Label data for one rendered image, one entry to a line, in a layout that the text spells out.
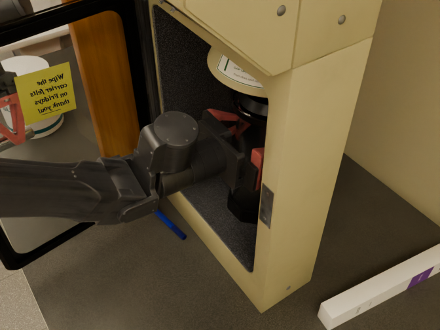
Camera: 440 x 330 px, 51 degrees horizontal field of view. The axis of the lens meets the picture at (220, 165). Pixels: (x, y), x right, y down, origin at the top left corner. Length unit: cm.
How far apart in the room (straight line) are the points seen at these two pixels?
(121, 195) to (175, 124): 11
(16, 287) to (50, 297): 122
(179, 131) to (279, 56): 19
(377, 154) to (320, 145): 51
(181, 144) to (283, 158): 13
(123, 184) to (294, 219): 23
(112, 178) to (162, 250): 30
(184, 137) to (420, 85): 50
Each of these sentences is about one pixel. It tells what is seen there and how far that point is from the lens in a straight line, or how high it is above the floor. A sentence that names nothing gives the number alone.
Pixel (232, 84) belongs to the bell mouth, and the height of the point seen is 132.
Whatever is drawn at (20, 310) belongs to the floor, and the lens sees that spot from 202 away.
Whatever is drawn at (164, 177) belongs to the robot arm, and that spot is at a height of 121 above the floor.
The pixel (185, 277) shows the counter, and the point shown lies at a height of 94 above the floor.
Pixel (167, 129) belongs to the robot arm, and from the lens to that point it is 57.
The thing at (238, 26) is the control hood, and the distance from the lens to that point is 37.
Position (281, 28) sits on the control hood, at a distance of 41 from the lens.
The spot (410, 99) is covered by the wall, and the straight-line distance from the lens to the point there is 94.
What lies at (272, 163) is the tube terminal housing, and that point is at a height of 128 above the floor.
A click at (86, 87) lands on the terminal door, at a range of 69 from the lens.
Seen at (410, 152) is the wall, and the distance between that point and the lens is 99.
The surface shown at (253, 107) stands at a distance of 65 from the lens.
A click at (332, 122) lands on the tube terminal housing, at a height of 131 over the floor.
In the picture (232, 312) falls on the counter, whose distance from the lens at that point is 80.
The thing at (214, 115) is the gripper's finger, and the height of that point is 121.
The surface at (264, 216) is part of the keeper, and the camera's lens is 61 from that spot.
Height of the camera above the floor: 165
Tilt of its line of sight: 44 degrees down
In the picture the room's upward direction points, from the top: straight up
